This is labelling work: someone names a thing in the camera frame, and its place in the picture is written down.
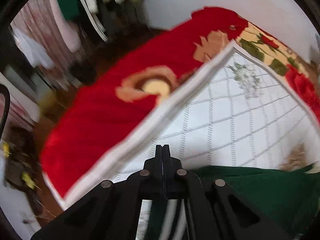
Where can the pink curtain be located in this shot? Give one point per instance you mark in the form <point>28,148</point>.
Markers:
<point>37,50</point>

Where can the red floral blanket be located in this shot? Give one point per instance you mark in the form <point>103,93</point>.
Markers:
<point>104,114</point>

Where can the white quilted mat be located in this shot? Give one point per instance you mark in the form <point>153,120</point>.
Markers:
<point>235,111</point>

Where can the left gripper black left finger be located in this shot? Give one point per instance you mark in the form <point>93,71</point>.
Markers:
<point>129,209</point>

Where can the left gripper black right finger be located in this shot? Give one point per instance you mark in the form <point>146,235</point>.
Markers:
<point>215,211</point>

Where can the green and cream varsity jacket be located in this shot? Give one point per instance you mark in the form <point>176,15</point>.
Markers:
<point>289,198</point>

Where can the clothes rack with garments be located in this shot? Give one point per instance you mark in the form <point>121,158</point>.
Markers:
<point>107,17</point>

